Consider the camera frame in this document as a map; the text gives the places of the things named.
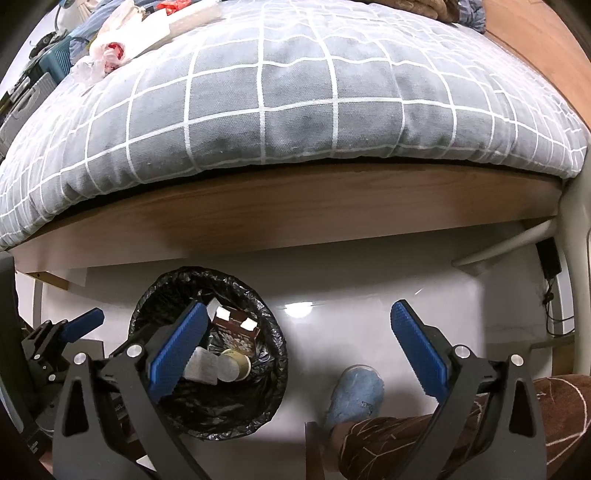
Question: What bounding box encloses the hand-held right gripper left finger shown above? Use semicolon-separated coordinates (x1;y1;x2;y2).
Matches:
52;302;209;480

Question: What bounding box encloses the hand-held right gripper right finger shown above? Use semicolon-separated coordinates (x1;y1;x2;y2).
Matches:
390;300;548;480

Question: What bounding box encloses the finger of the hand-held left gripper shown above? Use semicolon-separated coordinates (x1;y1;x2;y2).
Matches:
62;308;106;343

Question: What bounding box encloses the black wipe sachet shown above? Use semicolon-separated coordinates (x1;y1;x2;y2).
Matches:
184;347;219;385

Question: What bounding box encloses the dark brown carton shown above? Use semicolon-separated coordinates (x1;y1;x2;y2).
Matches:
207;308;260;358

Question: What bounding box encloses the trash bin with black liner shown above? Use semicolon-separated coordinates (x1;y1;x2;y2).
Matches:
128;267;289;441

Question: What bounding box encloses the translucent white bag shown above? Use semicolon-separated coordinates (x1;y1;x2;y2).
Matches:
90;0;145;47

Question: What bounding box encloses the blue slipper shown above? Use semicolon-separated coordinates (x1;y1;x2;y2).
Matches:
325;364;385;432

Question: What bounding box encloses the black power adapter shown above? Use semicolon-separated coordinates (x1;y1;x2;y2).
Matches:
536;239;563;280

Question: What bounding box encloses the grey suitcase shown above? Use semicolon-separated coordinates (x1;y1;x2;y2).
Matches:
0;69;56;148

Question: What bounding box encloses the clear bag with red mark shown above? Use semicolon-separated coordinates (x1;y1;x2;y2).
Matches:
71;39;132;84

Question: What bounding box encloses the teal box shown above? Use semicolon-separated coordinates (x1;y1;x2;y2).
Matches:
39;37;75;77

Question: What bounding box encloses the white small box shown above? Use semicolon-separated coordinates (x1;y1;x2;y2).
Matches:
124;13;174;59

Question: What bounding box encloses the wooden headboard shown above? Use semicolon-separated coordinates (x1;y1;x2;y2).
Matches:
480;0;591;153

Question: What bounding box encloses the pale blue cloth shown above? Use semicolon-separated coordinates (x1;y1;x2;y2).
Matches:
455;0;488;35

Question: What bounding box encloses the brown fleece blanket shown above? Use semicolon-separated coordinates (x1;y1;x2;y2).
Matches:
369;0;462;24

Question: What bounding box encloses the black adapter cable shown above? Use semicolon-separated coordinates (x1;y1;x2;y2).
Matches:
542;277;575;335

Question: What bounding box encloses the wooden bed frame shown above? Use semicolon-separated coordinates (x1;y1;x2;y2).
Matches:
9;159;566;296

